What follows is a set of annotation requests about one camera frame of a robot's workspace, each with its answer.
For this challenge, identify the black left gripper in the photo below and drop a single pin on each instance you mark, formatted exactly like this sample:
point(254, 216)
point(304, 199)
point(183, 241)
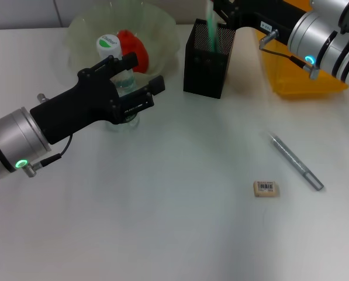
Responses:
point(80, 105)

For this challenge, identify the clear green-label water bottle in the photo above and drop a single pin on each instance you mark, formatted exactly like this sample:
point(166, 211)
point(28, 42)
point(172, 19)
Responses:
point(108, 45)

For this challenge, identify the red-orange fruit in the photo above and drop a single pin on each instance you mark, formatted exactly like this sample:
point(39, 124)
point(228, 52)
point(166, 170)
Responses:
point(137, 49)

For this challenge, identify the black mesh pen holder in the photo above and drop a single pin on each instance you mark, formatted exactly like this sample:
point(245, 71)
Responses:
point(205, 73)

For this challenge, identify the green utility knife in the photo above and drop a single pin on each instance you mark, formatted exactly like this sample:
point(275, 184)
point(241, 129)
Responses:
point(212, 29)

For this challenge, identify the translucent green wavy fruit plate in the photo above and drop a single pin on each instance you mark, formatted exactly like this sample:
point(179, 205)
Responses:
point(159, 35)

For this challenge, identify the yellow plastic bin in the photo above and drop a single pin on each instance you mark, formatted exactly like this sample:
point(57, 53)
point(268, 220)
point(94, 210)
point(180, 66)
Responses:
point(291, 82)

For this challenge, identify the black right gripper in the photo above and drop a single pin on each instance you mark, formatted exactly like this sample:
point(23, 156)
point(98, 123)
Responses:
point(267, 13)

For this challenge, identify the beige eraser with barcode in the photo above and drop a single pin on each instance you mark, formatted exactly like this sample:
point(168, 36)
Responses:
point(266, 188)

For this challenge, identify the grey glitter pen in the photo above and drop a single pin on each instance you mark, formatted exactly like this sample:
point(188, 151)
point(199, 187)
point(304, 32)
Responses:
point(294, 159)

